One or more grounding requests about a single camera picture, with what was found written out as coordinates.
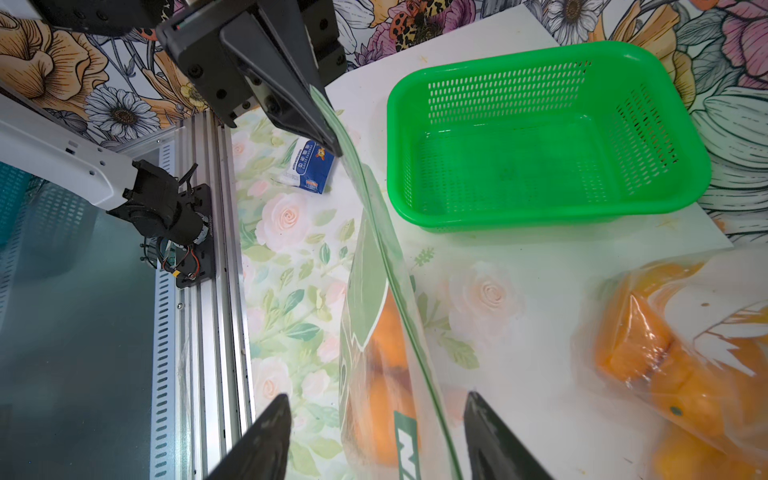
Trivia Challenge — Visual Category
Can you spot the orange mango bottom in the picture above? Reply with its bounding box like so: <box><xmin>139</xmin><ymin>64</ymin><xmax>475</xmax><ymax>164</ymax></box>
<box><xmin>352</xmin><ymin>371</ymin><xmax>416</xmax><ymax>467</ymax></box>

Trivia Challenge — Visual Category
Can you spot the orange mango top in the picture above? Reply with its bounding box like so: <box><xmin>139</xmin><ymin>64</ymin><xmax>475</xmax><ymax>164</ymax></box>
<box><xmin>367</xmin><ymin>290</ymin><xmax>408</xmax><ymax>371</ymax></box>

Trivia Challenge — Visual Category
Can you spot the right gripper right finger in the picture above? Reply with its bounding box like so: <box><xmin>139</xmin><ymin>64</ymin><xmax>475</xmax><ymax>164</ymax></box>
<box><xmin>464</xmin><ymin>391</ymin><xmax>553</xmax><ymax>480</ymax></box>

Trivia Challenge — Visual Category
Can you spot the green plastic basket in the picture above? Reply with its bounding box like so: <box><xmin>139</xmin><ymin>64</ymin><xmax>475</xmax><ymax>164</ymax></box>
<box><xmin>387</xmin><ymin>41</ymin><xmax>711</xmax><ymax>232</ymax></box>

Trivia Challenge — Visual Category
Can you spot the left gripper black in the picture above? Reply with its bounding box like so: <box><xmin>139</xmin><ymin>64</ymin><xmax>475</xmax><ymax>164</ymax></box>
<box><xmin>32</xmin><ymin>1</ymin><xmax>346</xmax><ymax>156</ymax></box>

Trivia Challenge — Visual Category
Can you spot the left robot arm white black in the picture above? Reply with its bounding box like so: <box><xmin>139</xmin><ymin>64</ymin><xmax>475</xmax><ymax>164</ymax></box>
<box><xmin>1</xmin><ymin>1</ymin><xmax>346</xmax><ymax>246</ymax></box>

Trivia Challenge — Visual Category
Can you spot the clear zip-top bag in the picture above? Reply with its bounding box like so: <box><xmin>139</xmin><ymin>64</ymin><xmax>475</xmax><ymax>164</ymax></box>
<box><xmin>311</xmin><ymin>89</ymin><xmax>462</xmax><ymax>479</ymax></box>
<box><xmin>573</xmin><ymin>245</ymin><xmax>767</xmax><ymax>479</ymax></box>

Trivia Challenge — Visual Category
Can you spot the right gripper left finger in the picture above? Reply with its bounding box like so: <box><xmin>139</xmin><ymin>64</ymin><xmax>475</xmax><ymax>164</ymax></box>
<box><xmin>206</xmin><ymin>393</ymin><xmax>292</xmax><ymax>480</ymax></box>

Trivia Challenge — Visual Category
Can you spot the blue white small packet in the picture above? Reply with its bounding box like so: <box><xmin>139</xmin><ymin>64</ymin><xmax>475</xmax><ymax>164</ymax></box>
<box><xmin>277</xmin><ymin>138</ymin><xmax>335</xmax><ymax>194</ymax></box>

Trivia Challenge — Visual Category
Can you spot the orange mango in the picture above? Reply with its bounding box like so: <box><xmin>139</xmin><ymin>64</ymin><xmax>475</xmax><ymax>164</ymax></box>
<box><xmin>367</xmin><ymin>290</ymin><xmax>408</xmax><ymax>371</ymax></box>
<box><xmin>352</xmin><ymin>371</ymin><xmax>416</xmax><ymax>467</ymax></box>

